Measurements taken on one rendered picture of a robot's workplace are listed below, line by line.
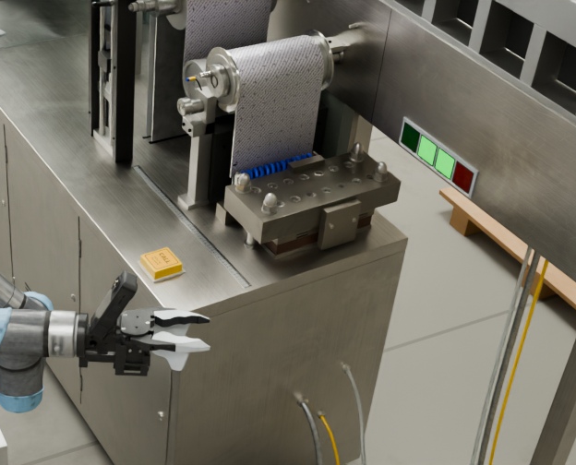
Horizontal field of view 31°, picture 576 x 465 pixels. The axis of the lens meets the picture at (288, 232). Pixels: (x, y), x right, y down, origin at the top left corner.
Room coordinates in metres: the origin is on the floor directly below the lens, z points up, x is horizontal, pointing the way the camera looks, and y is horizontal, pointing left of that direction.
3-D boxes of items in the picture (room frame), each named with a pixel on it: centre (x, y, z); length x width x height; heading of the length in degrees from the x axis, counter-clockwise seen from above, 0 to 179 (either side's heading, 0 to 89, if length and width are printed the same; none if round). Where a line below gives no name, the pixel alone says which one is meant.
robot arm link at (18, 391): (1.24, 0.41, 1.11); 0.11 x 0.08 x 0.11; 8
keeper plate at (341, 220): (2.00, -0.12, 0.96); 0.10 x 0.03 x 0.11; 129
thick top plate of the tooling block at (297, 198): (2.06, -0.05, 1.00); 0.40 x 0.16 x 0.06; 129
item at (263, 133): (2.13, 0.06, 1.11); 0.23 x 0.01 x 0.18; 129
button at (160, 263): (1.83, 0.27, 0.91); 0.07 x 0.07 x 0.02; 39
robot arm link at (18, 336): (1.22, 0.41, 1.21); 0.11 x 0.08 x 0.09; 98
